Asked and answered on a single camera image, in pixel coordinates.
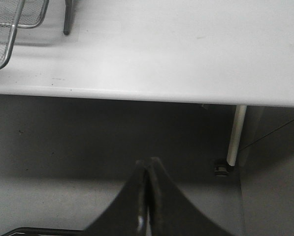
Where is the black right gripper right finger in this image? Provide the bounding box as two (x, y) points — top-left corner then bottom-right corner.
(146, 157), (231, 236)

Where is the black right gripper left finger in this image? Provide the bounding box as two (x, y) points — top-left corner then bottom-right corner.
(82, 161), (148, 236)

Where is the silver mesh tray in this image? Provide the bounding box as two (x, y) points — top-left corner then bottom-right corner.
(0, 0), (25, 69)
(18, 0), (49, 29)

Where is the black table foot caster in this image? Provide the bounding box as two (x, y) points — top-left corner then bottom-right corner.
(214, 159), (234, 177)

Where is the white table leg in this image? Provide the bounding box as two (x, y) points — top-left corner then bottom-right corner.
(226, 105), (247, 167)

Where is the silver metal rack frame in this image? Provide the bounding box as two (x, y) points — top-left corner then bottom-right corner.
(63, 0), (74, 36)

